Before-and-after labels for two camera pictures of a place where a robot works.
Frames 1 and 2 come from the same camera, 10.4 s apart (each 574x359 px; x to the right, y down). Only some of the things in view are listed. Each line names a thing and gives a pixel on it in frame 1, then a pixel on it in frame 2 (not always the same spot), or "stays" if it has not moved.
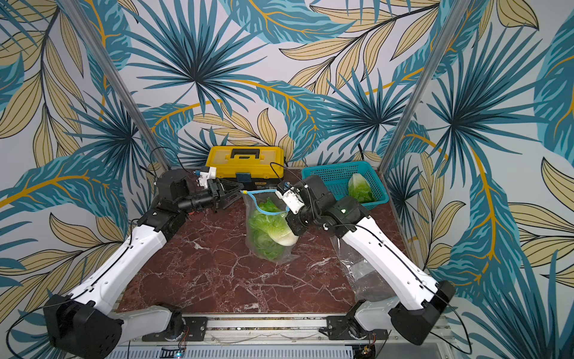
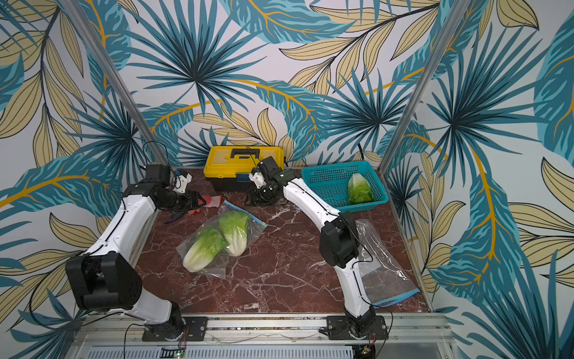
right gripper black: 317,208 -> 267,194
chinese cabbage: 266,247 -> 207,245
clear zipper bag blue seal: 268,234 -> 211,246
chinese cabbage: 274,227 -> 235,224
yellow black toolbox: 249,167 stays
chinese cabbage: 359,188 stays
